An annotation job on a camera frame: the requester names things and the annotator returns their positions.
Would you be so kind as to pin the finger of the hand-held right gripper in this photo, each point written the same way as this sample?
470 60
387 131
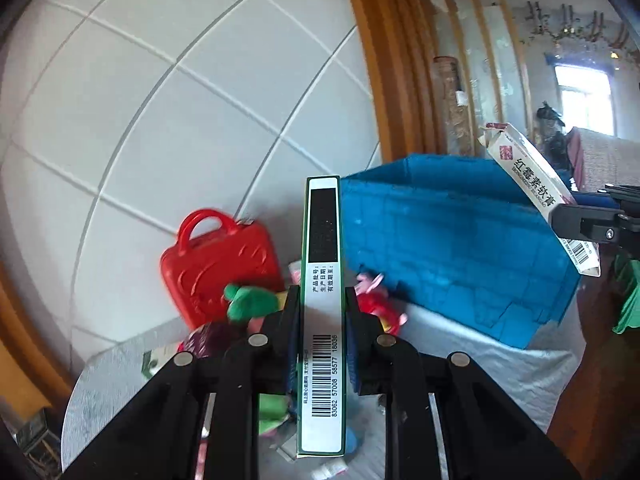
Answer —
590 225
625 197

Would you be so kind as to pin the white box with red print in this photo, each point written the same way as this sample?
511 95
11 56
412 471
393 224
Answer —
530 175

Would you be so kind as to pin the pink pig plush toy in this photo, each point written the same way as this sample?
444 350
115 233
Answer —
375 305

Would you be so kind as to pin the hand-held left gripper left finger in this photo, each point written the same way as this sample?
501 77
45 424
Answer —
285 330

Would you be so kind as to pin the black gift box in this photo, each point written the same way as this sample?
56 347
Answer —
37 435

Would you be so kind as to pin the clothes pile on rack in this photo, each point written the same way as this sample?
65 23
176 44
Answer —
552 140

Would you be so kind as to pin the wooden wall pillar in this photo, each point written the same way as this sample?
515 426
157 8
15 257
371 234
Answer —
30 350
390 60

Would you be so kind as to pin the small green box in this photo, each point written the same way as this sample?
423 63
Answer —
152 364

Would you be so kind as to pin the dark maroon plush toy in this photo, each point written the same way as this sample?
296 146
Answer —
210 340

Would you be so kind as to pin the brown patterned rolled carpet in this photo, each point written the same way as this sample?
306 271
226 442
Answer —
452 105

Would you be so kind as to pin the wooden slat glass partition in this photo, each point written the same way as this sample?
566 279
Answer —
480 60

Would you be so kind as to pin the sofa with patterned cover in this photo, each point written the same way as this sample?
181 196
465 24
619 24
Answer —
610 160

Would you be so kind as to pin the red toy suitcase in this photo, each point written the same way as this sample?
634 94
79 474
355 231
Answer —
215 265

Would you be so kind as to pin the green and white medicine box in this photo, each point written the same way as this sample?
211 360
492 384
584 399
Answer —
322 360

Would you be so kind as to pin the window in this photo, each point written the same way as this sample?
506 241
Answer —
582 97

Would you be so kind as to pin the blue plastic crate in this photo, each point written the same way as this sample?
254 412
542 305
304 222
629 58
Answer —
450 240

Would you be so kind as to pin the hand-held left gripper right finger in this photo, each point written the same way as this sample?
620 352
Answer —
352 360

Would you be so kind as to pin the cloth-covered desktop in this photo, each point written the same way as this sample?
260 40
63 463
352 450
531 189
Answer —
475 375

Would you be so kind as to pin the green cloth toy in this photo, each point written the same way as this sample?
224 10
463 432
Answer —
274 410

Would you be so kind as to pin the green frog plush toy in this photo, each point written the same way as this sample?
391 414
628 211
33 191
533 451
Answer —
250 302

